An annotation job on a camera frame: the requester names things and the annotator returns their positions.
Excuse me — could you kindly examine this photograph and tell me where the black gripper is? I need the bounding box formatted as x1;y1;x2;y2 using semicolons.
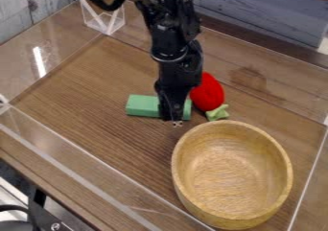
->
150;39;205;127

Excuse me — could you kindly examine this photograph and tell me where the black cable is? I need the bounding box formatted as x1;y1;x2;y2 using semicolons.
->
0;204;36;231

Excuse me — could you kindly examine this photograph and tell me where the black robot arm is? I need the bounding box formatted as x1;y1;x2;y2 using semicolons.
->
89;0;203;127

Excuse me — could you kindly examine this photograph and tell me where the green rectangular block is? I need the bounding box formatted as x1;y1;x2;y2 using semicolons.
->
126;94;192;121

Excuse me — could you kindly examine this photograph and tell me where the black table leg bracket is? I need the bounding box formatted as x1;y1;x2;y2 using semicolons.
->
28;189;73;231

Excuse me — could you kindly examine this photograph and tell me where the clear acrylic tray wall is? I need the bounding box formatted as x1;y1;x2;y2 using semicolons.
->
0;95;214;231

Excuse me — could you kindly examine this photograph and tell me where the clear acrylic corner bracket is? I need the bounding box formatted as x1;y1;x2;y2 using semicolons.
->
79;0;126;35

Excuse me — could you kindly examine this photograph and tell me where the red plush strawberry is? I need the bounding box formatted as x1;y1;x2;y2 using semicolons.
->
190;72;229;122

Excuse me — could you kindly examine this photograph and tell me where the light wooden bowl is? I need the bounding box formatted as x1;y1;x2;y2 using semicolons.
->
171;120;293;230

